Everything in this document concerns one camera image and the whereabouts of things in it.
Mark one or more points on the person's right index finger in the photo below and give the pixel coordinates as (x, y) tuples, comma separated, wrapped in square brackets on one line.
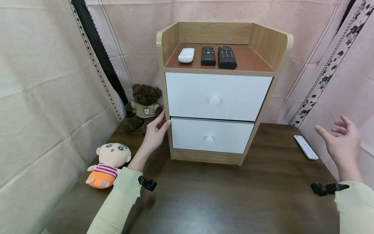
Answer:
[(339, 130)]

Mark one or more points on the white drawer with narrow front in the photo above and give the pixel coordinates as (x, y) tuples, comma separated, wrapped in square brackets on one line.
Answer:
[(233, 136)]

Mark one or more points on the person's right hand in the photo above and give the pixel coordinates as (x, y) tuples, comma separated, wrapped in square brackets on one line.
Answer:
[(346, 146)]

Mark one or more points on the plush doll striped shirt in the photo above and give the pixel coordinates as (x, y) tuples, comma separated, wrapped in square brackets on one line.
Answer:
[(109, 162)]

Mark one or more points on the wooden nightstand cabinet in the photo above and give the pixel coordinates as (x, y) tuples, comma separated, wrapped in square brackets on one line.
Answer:
[(257, 55)]

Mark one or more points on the brown teddy bear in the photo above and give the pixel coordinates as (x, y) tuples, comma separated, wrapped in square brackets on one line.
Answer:
[(144, 107)]

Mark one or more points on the person's right thumb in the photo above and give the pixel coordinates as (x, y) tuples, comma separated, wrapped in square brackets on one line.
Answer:
[(323, 134)]

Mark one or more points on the person's right ring finger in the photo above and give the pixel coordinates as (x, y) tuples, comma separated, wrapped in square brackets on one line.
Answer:
[(347, 119)]

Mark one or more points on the person's right forearm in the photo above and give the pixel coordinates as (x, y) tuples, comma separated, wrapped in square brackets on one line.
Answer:
[(355, 204)]

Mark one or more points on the black wrist band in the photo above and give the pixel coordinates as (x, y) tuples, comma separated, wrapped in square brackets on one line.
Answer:
[(147, 184), (327, 188)]

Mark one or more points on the short black remote control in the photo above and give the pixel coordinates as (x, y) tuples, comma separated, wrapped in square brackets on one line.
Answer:
[(208, 56)]

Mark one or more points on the person's left forearm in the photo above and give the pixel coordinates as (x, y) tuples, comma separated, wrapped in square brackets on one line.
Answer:
[(117, 201)]

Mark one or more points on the person's right middle finger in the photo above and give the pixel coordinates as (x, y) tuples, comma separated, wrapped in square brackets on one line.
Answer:
[(341, 123)]

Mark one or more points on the white drawer with wide front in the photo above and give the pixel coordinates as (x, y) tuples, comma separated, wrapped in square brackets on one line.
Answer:
[(190, 94)]

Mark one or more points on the short white remote control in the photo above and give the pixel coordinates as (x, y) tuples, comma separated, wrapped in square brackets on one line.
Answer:
[(186, 55)]

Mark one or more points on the person's left hand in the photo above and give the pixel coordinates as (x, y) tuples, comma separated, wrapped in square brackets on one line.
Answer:
[(153, 136)]

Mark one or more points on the long black remote control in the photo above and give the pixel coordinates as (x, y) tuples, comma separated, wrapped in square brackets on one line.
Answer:
[(227, 57)]

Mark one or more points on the slim white remote control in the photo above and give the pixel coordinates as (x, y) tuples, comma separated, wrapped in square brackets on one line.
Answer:
[(306, 147)]

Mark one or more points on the person's left thumb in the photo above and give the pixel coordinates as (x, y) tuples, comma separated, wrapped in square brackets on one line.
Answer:
[(165, 126)]

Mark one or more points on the person's left index finger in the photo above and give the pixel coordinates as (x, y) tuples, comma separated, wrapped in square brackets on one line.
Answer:
[(159, 119)]

